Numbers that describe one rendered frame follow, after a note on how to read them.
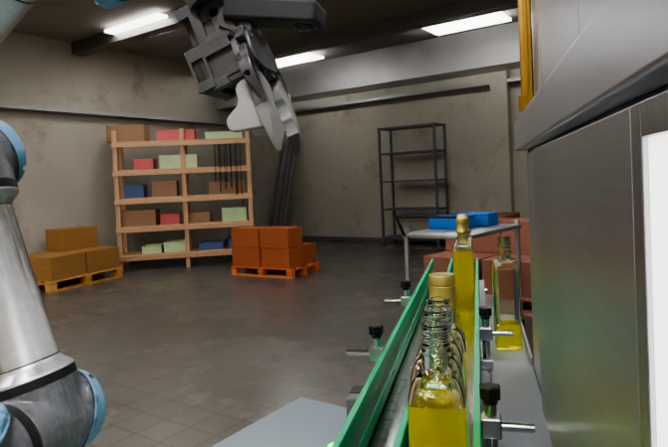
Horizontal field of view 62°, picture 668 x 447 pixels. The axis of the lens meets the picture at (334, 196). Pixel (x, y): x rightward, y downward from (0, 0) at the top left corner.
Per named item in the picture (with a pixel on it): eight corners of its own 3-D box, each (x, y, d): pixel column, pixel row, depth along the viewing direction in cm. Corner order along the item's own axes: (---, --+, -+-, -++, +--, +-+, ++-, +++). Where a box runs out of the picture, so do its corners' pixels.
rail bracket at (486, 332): (515, 373, 115) (512, 309, 115) (480, 372, 117) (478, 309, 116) (514, 368, 119) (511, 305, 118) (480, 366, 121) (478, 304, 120)
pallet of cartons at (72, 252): (91, 273, 883) (88, 224, 880) (132, 277, 823) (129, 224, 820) (-1, 289, 770) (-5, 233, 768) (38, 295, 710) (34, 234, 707)
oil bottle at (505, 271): (522, 351, 129) (518, 236, 128) (497, 351, 129) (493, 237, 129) (518, 343, 134) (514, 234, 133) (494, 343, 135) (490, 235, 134)
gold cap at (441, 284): (461, 308, 72) (460, 274, 72) (436, 311, 71) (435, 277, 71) (448, 303, 76) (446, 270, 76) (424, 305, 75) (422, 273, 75)
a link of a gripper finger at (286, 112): (270, 163, 73) (239, 97, 71) (311, 144, 71) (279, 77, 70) (263, 167, 70) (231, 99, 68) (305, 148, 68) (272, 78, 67)
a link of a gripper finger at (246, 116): (246, 167, 65) (226, 97, 67) (290, 146, 63) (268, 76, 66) (232, 161, 62) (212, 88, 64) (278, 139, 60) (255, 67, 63)
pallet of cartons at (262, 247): (265, 266, 872) (262, 223, 870) (322, 270, 808) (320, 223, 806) (228, 274, 808) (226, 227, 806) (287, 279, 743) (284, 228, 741)
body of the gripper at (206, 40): (230, 106, 72) (196, 22, 73) (287, 77, 70) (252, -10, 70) (200, 98, 65) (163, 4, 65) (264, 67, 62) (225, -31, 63)
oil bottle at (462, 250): (474, 314, 164) (471, 219, 163) (455, 314, 165) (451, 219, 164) (474, 310, 169) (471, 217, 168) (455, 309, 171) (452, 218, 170)
